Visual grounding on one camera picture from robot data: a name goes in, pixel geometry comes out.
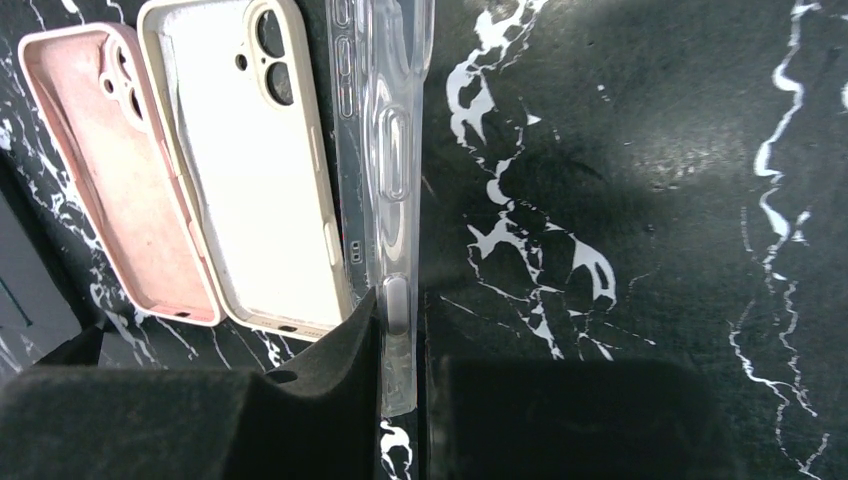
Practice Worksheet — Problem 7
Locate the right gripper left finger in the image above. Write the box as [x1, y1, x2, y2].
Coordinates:
[1, 292, 379, 479]

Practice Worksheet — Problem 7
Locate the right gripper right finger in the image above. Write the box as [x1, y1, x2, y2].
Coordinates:
[420, 294, 750, 480]

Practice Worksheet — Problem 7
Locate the black phone clear case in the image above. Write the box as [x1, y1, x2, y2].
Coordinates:
[325, 0, 435, 417]

